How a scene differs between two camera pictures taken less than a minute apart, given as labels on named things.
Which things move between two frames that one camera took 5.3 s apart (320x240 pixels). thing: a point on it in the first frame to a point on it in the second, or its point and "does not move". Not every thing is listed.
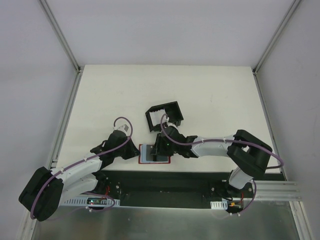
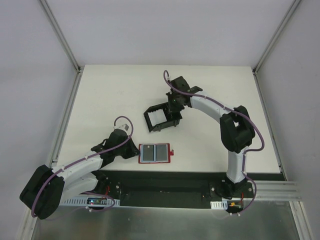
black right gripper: (159, 149) to (173, 116)
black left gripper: (131, 150) does not move
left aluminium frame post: (62, 35) does not move
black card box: (173, 112) does not move
